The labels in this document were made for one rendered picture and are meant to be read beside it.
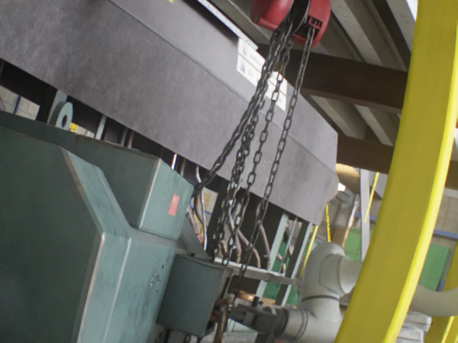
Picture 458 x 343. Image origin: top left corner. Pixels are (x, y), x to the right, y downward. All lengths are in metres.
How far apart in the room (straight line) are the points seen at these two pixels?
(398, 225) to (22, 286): 0.61
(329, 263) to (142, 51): 0.76
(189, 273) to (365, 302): 0.29
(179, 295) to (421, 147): 0.46
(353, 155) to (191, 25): 3.07
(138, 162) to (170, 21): 1.19
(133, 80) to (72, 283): 1.21
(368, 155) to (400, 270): 3.93
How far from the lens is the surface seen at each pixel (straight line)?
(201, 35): 2.12
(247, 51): 2.42
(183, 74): 2.03
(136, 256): 0.82
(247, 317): 1.48
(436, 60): 1.12
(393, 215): 1.05
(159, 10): 1.91
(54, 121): 1.01
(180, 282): 1.05
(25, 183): 0.71
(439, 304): 1.49
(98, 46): 1.70
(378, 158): 4.92
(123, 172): 0.81
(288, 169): 2.82
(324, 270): 1.62
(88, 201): 0.68
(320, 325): 1.57
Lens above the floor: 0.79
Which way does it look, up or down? 8 degrees up
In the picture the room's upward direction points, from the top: 17 degrees clockwise
